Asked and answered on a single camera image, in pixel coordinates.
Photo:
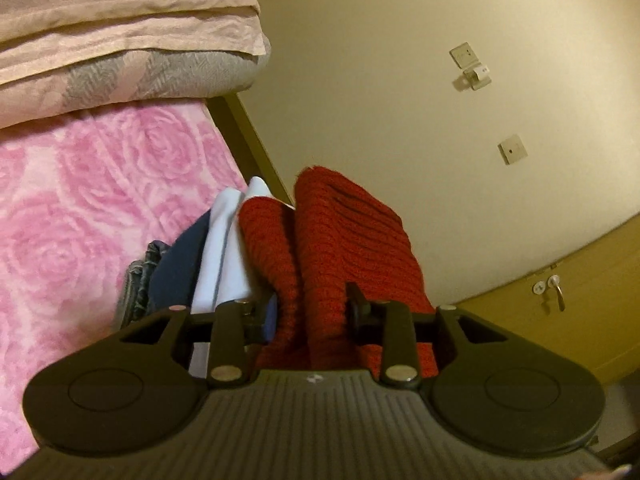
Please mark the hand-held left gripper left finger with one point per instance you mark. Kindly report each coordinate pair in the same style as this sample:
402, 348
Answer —
267, 322

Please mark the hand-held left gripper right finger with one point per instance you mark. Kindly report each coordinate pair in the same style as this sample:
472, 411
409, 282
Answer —
354, 310

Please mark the red knitted sweater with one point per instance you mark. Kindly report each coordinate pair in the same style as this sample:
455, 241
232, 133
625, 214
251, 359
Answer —
345, 230

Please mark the folded white garment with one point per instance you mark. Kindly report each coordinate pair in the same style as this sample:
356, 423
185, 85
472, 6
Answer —
225, 255

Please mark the round door lock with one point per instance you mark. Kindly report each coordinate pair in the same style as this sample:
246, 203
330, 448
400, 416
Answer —
538, 287

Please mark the pink floral blanket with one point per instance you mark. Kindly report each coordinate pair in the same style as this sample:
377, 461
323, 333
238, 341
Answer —
100, 200

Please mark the yellow wooden door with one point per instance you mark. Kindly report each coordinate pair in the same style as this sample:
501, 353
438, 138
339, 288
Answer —
600, 320

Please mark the grey herringbone blanket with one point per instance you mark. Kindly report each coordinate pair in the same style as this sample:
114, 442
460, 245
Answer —
200, 72

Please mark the white plug adapter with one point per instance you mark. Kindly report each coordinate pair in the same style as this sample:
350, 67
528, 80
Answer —
477, 76

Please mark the folded beige quilt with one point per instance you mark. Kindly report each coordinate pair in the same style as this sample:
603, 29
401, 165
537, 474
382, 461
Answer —
125, 10

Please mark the wooden bed frame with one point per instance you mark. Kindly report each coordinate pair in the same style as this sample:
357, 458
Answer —
255, 150

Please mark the white wall socket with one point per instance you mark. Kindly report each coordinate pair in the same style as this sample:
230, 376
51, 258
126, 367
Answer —
461, 54

